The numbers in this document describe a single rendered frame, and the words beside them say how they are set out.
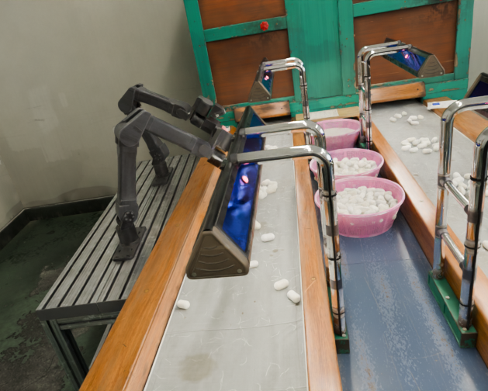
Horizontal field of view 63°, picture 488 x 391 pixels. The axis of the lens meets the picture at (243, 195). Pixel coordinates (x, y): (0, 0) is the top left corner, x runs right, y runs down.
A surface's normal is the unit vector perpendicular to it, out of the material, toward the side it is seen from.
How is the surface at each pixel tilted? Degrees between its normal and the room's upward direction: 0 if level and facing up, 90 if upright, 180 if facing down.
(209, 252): 90
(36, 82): 90
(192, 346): 0
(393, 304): 0
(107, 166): 90
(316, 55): 90
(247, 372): 0
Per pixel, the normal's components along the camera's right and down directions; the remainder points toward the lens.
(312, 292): -0.16, -0.89
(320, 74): -0.09, 0.44
